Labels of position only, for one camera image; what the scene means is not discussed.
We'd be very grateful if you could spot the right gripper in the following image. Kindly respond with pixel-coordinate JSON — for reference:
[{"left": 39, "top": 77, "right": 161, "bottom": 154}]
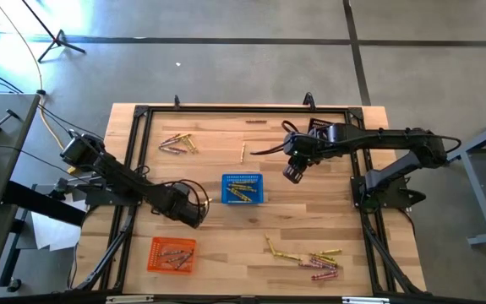
[{"left": 283, "top": 152, "right": 312, "bottom": 185}]

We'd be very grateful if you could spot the blue plastic basket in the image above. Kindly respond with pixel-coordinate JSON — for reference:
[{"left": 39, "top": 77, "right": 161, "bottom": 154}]
[{"left": 220, "top": 172, "right": 265, "bottom": 206}]

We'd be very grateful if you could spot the black plastic basket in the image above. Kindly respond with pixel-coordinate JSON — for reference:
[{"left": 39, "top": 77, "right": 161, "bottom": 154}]
[{"left": 308, "top": 117, "right": 332, "bottom": 133}]

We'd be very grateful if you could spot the orange plastic basket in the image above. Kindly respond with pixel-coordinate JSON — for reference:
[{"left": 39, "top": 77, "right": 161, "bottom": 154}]
[{"left": 146, "top": 236, "right": 198, "bottom": 276}]

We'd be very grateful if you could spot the black desk crossbar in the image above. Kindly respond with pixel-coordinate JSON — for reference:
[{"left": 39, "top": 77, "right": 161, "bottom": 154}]
[{"left": 1, "top": 180, "right": 87, "bottom": 227}]

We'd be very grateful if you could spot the black tripod stand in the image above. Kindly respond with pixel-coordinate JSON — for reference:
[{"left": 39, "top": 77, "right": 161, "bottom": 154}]
[{"left": 20, "top": 0, "right": 87, "bottom": 63}]

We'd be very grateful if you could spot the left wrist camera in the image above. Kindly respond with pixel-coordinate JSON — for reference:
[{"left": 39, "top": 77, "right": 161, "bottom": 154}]
[{"left": 170, "top": 187, "right": 193, "bottom": 208}]

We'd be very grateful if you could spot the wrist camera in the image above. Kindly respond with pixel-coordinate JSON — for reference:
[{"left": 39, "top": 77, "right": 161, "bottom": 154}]
[
  {"left": 170, "top": 187, "right": 193, "bottom": 208},
  {"left": 287, "top": 130, "right": 311, "bottom": 155}
]

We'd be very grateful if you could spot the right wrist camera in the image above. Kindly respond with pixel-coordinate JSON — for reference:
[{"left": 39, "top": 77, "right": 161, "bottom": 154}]
[{"left": 287, "top": 130, "right": 311, "bottom": 155}]

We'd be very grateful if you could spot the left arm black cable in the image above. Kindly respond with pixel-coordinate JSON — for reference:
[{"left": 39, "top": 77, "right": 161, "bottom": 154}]
[{"left": 139, "top": 164, "right": 210, "bottom": 212}]

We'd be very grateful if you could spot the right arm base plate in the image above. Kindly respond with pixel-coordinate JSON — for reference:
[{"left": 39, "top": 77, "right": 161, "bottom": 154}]
[{"left": 350, "top": 172, "right": 428, "bottom": 211}]

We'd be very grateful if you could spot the black aluminium table frame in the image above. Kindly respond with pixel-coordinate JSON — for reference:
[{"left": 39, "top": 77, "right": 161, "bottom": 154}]
[{"left": 73, "top": 103, "right": 428, "bottom": 296}]

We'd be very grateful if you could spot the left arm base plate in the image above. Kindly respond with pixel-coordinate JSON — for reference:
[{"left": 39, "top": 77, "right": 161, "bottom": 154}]
[{"left": 85, "top": 171, "right": 147, "bottom": 208}]

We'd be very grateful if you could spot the silver metal bracket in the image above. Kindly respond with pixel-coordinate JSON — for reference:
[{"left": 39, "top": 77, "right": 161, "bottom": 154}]
[
  {"left": 341, "top": 296, "right": 391, "bottom": 304},
  {"left": 106, "top": 295, "right": 155, "bottom": 304}
]

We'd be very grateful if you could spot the yellow extension cord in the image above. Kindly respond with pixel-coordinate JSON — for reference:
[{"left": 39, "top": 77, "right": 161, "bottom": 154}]
[{"left": 38, "top": 95, "right": 79, "bottom": 175}]

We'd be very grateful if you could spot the black power cable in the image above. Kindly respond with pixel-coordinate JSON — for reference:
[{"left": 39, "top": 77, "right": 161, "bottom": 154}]
[{"left": 37, "top": 103, "right": 106, "bottom": 143}]

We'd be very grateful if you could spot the thin beige cable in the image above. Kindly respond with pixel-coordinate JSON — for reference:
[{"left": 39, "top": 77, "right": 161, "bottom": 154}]
[{"left": 0, "top": 0, "right": 47, "bottom": 96}]

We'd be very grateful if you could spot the black clamp handle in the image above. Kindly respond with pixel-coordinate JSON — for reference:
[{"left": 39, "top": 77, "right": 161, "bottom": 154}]
[{"left": 0, "top": 108, "right": 22, "bottom": 129}]

